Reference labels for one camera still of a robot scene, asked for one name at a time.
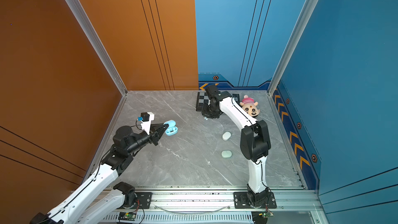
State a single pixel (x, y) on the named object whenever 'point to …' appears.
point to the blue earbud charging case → (172, 129)
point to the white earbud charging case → (226, 136)
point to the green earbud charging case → (226, 154)
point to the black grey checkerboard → (203, 99)
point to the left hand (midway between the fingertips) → (167, 124)
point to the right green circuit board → (266, 214)
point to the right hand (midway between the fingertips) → (202, 115)
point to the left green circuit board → (127, 216)
